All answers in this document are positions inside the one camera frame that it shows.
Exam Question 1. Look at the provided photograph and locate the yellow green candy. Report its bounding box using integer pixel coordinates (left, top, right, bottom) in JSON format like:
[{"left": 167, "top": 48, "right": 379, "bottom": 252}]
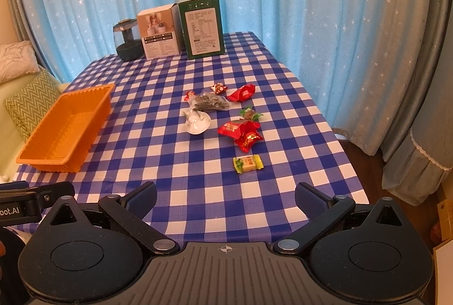
[{"left": 233, "top": 155, "right": 264, "bottom": 174}]

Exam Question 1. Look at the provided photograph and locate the red snack packet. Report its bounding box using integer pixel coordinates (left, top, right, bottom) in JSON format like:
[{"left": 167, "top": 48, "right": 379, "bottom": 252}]
[
  {"left": 234, "top": 130, "right": 263, "bottom": 152},
  {"left": 217, "top": 120, "right": 260, "bottom": 139}
]

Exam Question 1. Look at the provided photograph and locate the white bone shaped snack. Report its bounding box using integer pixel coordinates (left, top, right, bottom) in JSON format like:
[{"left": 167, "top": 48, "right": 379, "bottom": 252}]
[{"left": 182, "top": 109, "right": 211, "bottom": 135}]

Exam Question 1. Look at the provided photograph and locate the green brown candy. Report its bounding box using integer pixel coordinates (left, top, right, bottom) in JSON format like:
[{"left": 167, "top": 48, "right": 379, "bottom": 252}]
[{"left": 240, "top": 106, "right": 262, "bottom": 122}]

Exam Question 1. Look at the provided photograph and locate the small red candy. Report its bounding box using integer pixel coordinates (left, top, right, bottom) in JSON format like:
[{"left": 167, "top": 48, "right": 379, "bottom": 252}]
[{"left": 183, "top": 90, "right": 196, "bottom": 102}]

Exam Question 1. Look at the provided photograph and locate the clear mixed nuts packet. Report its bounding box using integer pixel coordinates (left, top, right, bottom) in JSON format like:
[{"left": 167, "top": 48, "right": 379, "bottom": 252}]
[{"left": 188, "top": 93, "right": 230, "bottom": 112}]

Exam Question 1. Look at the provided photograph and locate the red pillow candy packet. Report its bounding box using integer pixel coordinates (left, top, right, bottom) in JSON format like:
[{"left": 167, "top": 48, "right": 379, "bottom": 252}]
[{"left": 227, "top": 83, "right": 256, "bottom": 103}]

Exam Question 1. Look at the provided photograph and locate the red white twisted candy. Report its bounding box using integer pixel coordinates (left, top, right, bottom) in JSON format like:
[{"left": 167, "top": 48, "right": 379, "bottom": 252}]
[{"left": 211, "top": 83, "right": 228, "bottom": 95}]

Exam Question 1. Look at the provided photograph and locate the left hand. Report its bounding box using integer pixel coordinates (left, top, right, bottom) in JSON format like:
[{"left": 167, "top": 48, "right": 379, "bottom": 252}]
[{"left": 0, "top": 241, "right": 5, "bottom": 257}]

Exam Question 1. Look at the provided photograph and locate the pale yellow sofa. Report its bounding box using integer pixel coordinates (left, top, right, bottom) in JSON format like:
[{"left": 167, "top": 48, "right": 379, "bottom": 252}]
[{"left": 1, "top": 69, "right": 68, "bottom": 183}]

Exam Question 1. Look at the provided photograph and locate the orange plastic tray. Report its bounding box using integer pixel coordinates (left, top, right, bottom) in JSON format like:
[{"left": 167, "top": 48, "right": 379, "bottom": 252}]
[{"left": 16, "top": 83, "right": 115, "bottom": 173}]

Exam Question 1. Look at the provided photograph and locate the green zigzag cushion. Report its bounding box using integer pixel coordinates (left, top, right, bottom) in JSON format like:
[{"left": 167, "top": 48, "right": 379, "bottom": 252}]
[{"left": 3, "top": 70, "right": 61, "bottom": 142}]

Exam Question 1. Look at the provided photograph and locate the grey side curtain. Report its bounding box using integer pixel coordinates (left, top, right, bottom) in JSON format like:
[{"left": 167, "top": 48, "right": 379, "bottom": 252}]
[{"left": 381, "top": 0, "right": 452, "bottom": 206}]

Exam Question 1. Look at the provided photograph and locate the blue white checkered tablecloth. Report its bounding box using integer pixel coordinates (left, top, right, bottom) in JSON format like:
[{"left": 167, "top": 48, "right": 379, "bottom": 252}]
[{"left": 15, "top": 32, "right": 368, "bottom": 243}]

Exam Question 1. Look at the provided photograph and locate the white pink pillow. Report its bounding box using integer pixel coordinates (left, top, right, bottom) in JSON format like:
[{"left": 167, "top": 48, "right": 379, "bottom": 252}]
[{"left": 0, "top": 40, "right": 41, "bottom": 84}]

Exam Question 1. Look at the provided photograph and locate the dark glass jar lamp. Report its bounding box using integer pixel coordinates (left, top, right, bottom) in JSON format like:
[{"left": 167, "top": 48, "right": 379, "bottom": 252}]
[{"left": 113, "top": 18, "right": 144, "bottom": 62}]

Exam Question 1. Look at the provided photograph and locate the white beige product box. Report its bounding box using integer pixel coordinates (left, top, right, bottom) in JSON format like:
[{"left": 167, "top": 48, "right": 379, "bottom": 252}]
[{"left": 137, "top": 4, "right": 183, "bottom": 59}]

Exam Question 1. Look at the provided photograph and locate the green carton box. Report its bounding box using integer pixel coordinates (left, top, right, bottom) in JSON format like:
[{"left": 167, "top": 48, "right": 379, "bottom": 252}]
[{"left": 178, "top": 0, "right": 225, "bottom": 59}]

